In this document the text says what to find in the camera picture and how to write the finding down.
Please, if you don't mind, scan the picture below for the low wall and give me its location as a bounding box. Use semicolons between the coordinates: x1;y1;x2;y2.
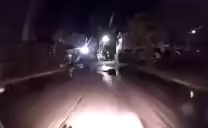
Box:
0;40;68;83

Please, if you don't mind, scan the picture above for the vehicle with bright headlight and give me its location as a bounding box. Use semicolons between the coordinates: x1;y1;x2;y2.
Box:
65;44;91;66

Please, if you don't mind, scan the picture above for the street lamp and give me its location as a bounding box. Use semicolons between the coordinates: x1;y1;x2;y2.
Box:
99;33;112;62
186;23;205;51

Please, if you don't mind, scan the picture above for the tall pole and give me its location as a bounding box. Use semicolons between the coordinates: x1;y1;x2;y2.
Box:
21;0;38;43

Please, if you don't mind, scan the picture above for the raised kerb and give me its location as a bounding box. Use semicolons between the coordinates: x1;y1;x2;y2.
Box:
120;63;208;96

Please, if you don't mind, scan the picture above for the building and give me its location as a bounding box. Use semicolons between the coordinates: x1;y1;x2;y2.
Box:
115;31;135;64

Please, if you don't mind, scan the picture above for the tree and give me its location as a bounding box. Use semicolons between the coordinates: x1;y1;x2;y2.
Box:
126;13;173;64

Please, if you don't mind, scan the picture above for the dark asphalt road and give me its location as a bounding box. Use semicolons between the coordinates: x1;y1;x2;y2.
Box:
5;59;206;128

